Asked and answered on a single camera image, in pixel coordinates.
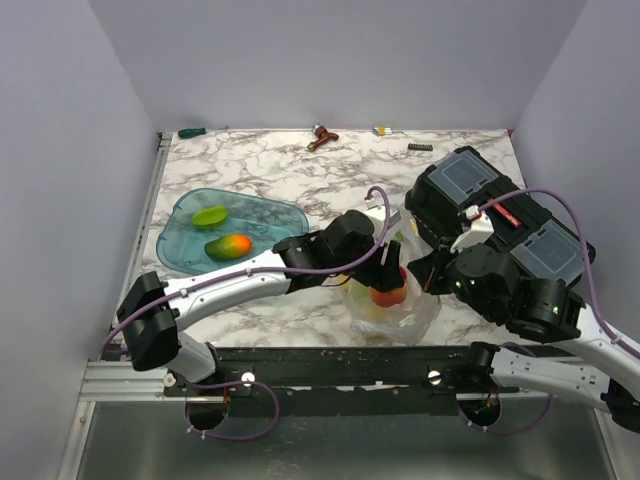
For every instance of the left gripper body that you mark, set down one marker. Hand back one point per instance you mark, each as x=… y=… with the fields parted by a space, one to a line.
x=374 y=274

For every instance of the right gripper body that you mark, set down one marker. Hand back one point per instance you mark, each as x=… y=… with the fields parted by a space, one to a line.
x=438 y=277

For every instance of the orange fake peach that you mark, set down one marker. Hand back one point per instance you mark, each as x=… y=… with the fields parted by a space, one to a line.
x=389 y=299

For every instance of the clear plastic bag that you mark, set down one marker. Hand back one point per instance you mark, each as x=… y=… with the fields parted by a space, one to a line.
x=404 y=315

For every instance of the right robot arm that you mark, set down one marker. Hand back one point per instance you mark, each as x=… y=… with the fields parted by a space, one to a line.
x=543 y=311

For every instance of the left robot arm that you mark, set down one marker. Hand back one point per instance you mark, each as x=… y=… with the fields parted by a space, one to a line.
x=155 y=314

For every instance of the fake mango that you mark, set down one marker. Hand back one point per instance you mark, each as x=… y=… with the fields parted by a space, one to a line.
x=230 y=247

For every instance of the green fake fruit slice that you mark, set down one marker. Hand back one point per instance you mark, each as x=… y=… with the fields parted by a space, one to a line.
x=209 y=218

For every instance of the black tool box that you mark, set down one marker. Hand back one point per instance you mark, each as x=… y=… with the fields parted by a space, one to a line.
x=537 y=242

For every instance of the small black chip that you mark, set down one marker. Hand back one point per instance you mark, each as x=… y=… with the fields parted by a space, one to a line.
x=420 y=147

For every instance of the yellow white small item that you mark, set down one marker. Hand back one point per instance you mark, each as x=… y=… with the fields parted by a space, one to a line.
x=382 y=131

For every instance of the brown tap fitting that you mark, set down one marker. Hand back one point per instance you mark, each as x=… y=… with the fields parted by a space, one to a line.
x=322 y=135

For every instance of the blue transparent tray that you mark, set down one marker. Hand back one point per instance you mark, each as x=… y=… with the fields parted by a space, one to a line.
x=180 y=246

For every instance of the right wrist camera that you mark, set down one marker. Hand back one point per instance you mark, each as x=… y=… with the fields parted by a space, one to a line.
x=479 y=231

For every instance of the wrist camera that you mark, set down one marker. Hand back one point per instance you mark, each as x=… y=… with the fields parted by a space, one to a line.
x=377 y=212
x=479 y=231

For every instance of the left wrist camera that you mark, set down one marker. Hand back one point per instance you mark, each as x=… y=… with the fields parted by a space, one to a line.
x=377 y=212

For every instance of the green handle screwdriver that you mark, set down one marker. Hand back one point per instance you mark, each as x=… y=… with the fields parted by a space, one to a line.
x=189 y=133

